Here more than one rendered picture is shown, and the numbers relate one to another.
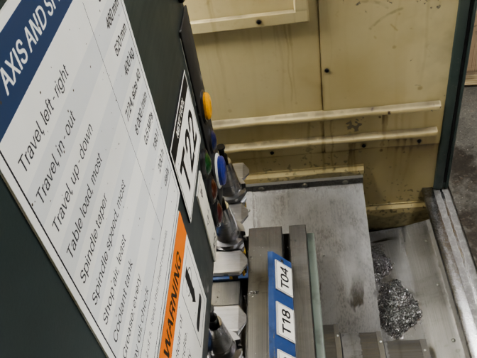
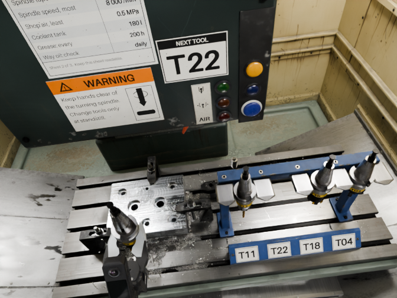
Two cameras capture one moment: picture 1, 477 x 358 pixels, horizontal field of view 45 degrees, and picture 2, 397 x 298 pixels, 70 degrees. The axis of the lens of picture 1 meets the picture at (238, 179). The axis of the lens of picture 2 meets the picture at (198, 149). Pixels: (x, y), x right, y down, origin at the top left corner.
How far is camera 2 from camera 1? 43 cm
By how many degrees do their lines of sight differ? 54
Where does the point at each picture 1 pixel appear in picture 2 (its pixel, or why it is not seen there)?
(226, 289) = (327, 211)
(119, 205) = (64, 10)
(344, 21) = not seen: outside the picture
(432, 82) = not seen: outside the picture
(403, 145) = not seen: outside the picture
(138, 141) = (106, 7)
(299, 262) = (365, 253)
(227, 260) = (303, 184)
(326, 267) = (384, 281)
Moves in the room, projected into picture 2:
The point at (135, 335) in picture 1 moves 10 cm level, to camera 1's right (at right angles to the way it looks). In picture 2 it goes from (54, 53) to (47, 99)
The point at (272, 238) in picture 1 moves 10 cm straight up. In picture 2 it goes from (379, 233) to (391, 220)
